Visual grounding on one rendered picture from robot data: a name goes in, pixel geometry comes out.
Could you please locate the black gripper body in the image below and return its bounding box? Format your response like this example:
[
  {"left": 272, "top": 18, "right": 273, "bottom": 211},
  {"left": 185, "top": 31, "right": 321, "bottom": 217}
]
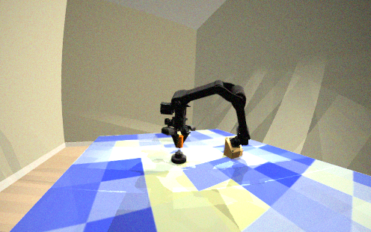
[{"left": 161, "top": 115, "right": 196, "bottom": 135}]

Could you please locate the orange cylinder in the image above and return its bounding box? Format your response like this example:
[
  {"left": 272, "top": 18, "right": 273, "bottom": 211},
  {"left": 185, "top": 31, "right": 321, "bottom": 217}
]
[{"left": 175, "top": 135, "right": 183, "bottom": 148}]

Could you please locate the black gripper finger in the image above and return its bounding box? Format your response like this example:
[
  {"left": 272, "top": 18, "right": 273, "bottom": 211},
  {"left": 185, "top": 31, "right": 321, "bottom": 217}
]
[
  {"left": 171, "top": 134, "right": 179, "bottom": 146},
  {"left": 180, "top": 131, "right": 191, "bottom": 144}
]

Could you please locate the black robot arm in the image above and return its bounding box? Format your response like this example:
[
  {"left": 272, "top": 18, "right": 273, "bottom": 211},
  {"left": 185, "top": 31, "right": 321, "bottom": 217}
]
[{"left": 160, "top": 80, "right": 251, "bottom": 148}]

